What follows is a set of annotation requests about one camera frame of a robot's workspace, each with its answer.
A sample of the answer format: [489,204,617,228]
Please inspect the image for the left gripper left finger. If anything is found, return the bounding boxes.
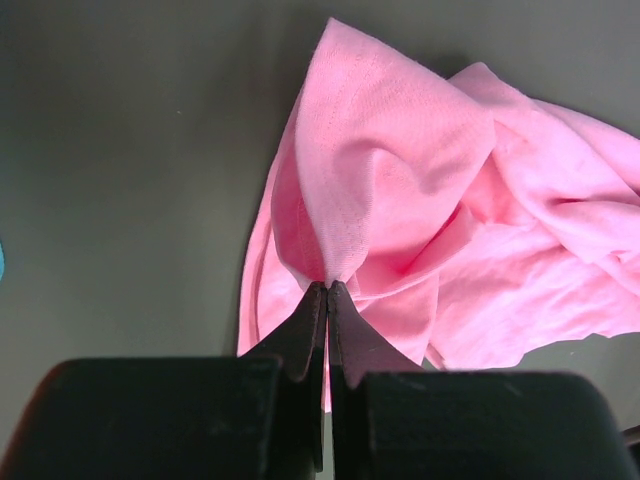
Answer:
[1,282,327,479]

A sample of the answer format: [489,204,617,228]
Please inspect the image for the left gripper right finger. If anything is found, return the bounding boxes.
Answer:
[327,282,639,479]

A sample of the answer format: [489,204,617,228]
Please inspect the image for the pink t shirt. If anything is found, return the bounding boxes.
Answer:
[235,16,640,414]

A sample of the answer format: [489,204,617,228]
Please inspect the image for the folded teal t shirt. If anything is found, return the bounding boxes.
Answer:
[0,243,5,280]

